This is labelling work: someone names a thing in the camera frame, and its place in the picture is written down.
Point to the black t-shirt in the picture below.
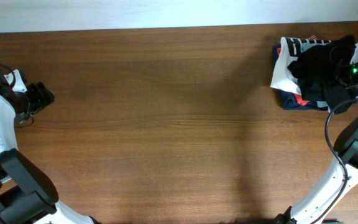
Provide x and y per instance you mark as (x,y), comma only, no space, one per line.
(314,72)

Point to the white garment in pile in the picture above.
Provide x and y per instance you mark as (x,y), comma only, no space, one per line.
(317,69)

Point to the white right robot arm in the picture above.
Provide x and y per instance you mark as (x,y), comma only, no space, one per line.
(341,176)

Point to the navy red garment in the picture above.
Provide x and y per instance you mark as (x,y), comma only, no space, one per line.
(294,102)

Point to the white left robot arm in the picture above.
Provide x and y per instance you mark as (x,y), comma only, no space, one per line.
(27,195)

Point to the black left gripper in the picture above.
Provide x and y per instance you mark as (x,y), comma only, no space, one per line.
(42,98)

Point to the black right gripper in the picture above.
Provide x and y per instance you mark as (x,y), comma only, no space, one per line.
(339,70)

